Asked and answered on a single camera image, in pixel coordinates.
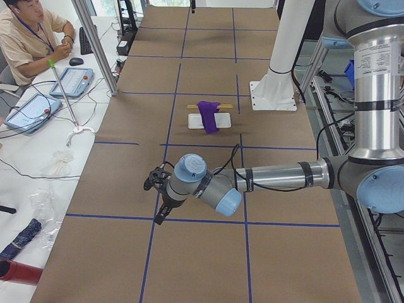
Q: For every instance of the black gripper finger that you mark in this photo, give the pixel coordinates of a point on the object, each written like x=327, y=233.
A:
x=193, y=5

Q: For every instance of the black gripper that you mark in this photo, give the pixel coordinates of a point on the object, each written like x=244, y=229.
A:
x=167, y=204

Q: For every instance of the purple towel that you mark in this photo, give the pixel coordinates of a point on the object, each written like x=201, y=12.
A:
x=207, y=111

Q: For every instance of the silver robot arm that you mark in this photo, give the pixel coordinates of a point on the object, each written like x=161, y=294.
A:
x=371, y=173

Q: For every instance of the wooden bar towel rack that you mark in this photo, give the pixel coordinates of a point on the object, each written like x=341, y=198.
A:
x=223, y=119

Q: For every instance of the black box with label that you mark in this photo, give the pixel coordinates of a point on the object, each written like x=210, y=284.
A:
x=123, y=48

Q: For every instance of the white crumpled cloth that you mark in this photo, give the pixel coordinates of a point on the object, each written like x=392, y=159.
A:
x=59, y=165

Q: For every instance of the black keyboard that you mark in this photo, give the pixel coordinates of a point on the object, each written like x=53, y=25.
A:
x=85, y=46

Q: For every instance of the reacher grabber stick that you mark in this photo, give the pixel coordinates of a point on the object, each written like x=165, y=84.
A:
x=78, y=129

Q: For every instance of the clear plastic bag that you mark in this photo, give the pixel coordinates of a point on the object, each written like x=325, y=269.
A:
x=48, y=214

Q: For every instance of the dark blue folded umbrella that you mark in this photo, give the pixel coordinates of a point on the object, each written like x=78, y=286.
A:
x=21, y=240

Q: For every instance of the black computer mouse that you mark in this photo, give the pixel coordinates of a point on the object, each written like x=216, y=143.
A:
x=76, y=61

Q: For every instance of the far blue teach pendant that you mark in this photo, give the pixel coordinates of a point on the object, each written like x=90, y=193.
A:
x=74, y=81

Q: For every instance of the blue teach pendant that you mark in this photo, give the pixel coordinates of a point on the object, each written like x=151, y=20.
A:
x=33, y=113
x=74, y=81

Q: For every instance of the near blue teach pendant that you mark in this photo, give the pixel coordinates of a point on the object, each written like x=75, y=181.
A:
x=33, y=113

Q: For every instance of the red cylinder tube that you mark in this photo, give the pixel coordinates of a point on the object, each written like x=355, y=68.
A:
x=15, y=272

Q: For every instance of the seated man beige shirt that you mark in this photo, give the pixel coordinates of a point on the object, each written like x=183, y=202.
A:
x=31, y=37

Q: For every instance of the blue storage bin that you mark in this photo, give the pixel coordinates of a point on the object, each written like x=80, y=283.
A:
x=350, y=72

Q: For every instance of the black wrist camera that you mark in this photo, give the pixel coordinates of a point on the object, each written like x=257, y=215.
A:
x=157, y=177

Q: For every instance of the aluminium frame post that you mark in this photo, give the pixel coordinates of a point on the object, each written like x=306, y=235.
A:
x=86, y=22

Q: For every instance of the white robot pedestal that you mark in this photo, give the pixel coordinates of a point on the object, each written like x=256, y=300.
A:
x=275, y=90

